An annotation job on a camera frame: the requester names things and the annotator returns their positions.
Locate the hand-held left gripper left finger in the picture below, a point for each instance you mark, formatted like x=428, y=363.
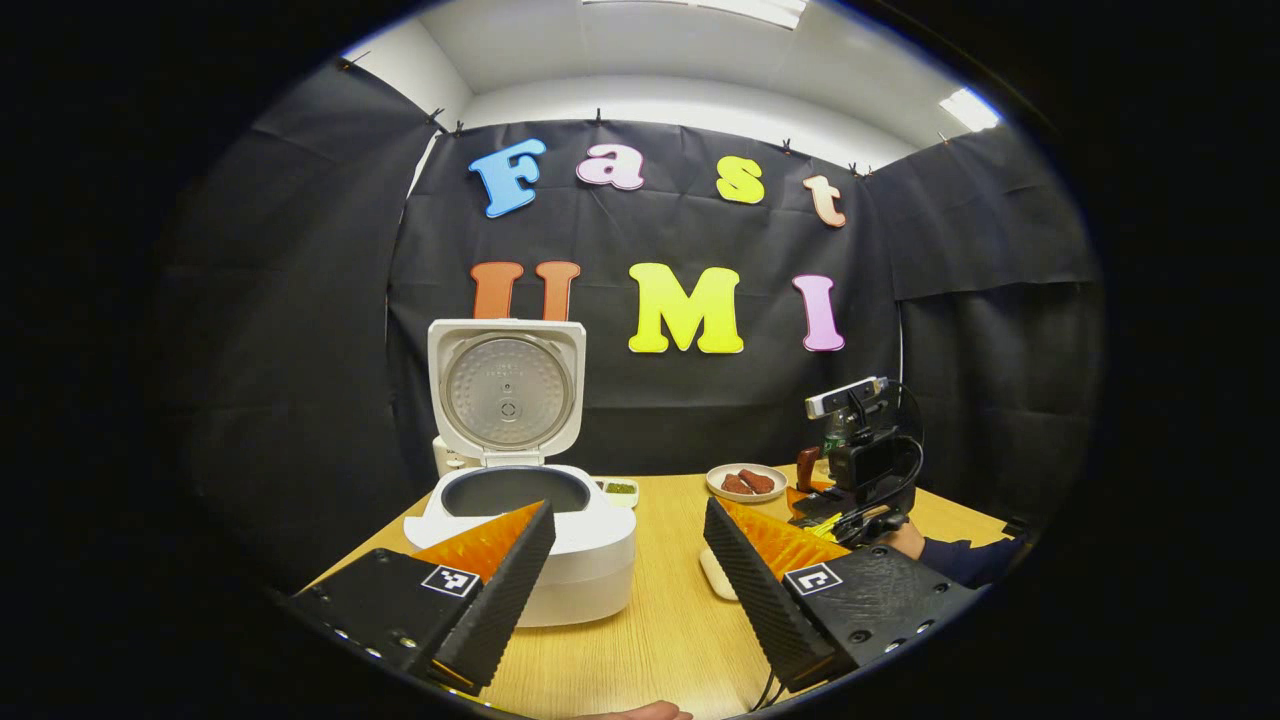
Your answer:
x=500, y=600

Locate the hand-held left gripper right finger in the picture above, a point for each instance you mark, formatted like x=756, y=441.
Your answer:
x=755, y=600

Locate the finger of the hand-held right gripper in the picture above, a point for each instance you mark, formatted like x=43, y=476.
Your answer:
x=815, y=508

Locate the white rice cooker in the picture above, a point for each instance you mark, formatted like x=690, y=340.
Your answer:
x=505, y=390

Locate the brown meat piece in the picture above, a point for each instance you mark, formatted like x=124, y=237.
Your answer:
x=736, y=485
x=757, y=481

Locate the white round plate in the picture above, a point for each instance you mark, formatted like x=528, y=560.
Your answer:
x=712, y=484

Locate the white divided grain dish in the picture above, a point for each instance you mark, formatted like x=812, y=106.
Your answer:
x=620, y=488

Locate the small ceiling light panel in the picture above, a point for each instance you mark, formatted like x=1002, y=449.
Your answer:
x=968, y=108

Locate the long ceiling light panel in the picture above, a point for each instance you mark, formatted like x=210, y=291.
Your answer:
x=720, y=8

